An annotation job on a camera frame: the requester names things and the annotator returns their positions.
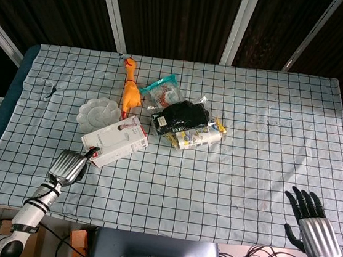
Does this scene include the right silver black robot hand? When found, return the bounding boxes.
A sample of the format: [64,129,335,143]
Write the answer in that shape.
[277,185,343,257]

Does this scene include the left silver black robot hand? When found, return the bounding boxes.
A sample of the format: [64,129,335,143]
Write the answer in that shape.
[46,141,101,191]

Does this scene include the white cardboard product box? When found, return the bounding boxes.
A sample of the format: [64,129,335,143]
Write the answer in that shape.
[78,109,151,174]

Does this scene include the orange cardboard box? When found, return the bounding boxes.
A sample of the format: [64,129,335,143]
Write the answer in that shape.
[67,227,92,257]

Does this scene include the white flower-shaped palette dish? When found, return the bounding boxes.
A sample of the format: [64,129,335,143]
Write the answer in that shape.
[75,94,123,137]

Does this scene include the yellow rubber chicken toy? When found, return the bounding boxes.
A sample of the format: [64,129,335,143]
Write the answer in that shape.
[118,55,147,122]

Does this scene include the blue checked tablecloth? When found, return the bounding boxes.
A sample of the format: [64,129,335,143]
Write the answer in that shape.
[0,38,343,257]

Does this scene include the teal-edged clear snack packet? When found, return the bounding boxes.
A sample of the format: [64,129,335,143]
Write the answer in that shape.
[137,70,185,114]

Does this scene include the black gloves in clear bag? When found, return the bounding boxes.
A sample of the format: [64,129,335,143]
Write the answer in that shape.
[148,89,214,142]

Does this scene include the grey robot torso base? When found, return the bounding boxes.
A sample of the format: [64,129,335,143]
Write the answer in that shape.
[90,226,224,257]

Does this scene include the white yellow printed bag roll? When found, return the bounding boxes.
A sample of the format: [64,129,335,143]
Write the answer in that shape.
[163,112,229,156]

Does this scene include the white aluminium frame post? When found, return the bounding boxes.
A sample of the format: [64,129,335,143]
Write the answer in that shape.
[219,0,252,68]
[281,0,343,78]
[89,0,134,54]
[0,9,29,60]

